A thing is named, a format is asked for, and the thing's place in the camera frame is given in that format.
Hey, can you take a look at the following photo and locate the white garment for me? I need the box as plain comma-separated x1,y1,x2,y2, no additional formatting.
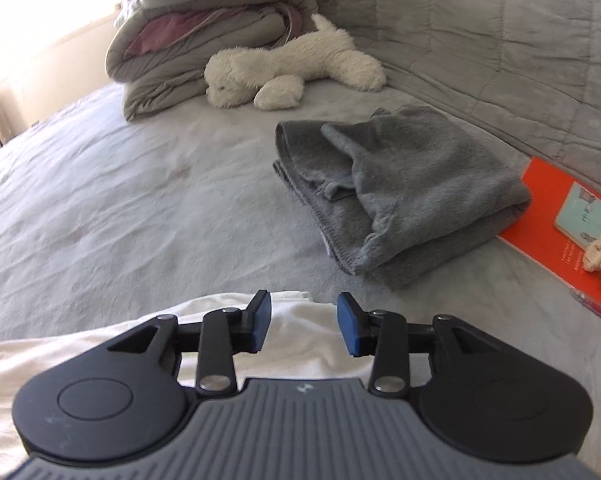
0,288,376,466

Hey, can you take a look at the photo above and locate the red book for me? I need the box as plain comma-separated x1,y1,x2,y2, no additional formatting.
499,157,601,317

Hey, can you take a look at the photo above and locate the crumpled white tissue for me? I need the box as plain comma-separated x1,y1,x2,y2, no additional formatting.
582,236,601,272

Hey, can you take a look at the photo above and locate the folded grey towel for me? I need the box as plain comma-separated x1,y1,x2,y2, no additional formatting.
274,107,531,289

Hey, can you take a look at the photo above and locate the folded grey duvet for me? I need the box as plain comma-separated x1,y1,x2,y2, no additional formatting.
105,0,317,122

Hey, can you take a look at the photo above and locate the grey quilted headboard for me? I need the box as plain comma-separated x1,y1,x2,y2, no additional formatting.
319,0,601,193

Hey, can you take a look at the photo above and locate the white plush dog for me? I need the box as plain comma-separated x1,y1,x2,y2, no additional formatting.
204,14,387,110

